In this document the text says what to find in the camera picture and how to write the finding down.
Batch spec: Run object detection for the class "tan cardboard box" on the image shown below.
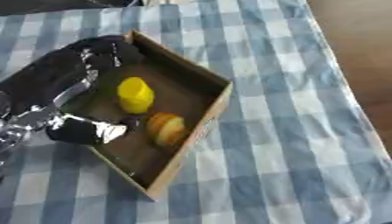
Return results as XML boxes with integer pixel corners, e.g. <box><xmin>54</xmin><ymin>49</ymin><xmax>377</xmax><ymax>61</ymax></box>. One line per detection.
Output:
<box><xmin>59</xmin><ymin>29</ymin><xmax>235</xmax><ymax>202</ymax></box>

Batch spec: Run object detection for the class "yellow cylinder block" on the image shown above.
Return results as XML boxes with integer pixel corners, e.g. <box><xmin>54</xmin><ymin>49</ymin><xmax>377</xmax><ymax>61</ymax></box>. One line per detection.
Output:
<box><xmin>115</xmin><ymin>76</ymin><xmax>157</xmax><ymax>115</ymax></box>

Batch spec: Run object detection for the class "orange toy burger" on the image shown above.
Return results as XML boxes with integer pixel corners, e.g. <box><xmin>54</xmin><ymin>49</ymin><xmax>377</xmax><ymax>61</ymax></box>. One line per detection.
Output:
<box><xmin>145</xmin><ymin>112</ymin><xmax>187</xmax><ymax>147</ymax></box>

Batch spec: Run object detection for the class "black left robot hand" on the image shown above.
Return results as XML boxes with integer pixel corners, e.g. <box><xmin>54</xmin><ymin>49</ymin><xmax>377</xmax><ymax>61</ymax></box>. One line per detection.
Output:
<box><xmin>0</xmin><ymin>34</ymin><xmax>146</xmax><ymax>146</ymax></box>

